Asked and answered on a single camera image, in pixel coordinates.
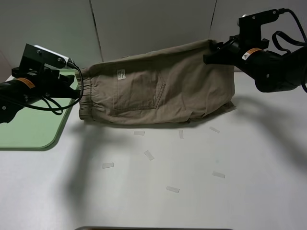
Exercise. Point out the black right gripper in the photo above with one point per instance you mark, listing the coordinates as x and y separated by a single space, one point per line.
240 48

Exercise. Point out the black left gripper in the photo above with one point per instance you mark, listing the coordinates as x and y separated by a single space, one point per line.
31 85

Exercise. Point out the khaki shorts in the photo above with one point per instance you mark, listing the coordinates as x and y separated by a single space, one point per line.
171 85

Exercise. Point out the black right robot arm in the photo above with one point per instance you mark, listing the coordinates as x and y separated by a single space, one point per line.
270 71

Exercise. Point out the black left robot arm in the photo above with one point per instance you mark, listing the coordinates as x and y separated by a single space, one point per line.
10 107

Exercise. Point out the green plastic tray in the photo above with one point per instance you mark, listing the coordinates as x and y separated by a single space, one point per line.
33 130

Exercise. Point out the clear tape piece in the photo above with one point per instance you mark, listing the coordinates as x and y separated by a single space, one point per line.
108 165
149 155
173 189
139 133
181 134
218 174
214 129

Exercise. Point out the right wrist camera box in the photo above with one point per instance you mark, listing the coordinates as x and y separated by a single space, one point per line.
250 25

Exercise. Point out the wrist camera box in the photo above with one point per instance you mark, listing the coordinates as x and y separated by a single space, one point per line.
250 25
36 57

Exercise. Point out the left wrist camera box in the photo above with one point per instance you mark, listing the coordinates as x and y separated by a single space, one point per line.
36 57

